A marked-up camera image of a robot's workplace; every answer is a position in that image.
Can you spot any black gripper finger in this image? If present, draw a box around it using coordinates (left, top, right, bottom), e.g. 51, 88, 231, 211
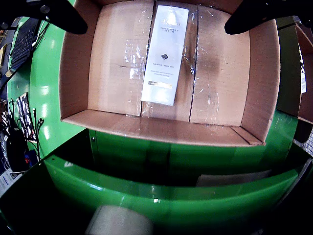
24, 0, 88, 35
224, 0, 301, 35

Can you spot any long white serum box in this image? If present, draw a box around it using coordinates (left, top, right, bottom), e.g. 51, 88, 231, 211
141, 4, 189, 106

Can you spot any large shallow cardboard tray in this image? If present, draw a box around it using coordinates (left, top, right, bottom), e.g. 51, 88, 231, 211
59, 0, 281, 147

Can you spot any cardboard box with olive flap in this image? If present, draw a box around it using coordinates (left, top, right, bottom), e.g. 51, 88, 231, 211
275, 22, 313, 125

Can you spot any black laptop keyboard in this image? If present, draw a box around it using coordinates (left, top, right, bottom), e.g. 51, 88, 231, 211
9, 17, 42, 71

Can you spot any black white patterned carton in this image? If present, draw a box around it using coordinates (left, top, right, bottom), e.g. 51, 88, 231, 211
16, 92, 37, 144

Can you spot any black rounded device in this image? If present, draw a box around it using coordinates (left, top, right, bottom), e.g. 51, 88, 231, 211
5, 127, 29, 173

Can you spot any white printed leaflet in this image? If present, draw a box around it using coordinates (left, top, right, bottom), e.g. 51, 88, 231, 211
0, 168, 16, 194

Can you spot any green metal machine housing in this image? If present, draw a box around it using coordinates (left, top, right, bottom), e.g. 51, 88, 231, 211
0, 129, 313, 235

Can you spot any white tape roll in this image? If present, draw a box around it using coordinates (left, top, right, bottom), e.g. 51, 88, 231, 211
84, 205, 154, 235

